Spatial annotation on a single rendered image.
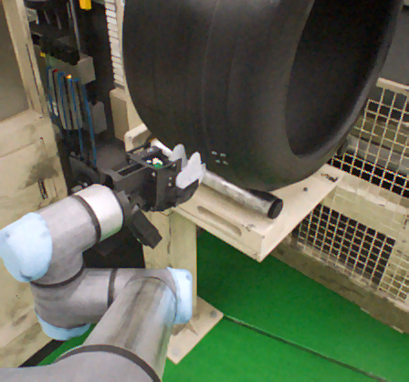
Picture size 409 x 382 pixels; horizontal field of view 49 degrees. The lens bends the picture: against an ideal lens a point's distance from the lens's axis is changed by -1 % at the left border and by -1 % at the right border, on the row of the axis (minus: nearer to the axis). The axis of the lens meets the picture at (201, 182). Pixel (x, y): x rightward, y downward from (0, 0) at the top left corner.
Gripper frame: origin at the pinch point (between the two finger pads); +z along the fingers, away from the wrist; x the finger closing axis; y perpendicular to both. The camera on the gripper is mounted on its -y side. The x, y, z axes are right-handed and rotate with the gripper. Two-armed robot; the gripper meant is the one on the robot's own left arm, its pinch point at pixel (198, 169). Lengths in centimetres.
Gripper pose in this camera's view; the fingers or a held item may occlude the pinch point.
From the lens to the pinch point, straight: 79.2
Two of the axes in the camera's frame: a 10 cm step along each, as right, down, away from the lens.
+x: -7.6, -4.1, 5.1
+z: 6.5, -3.7, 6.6
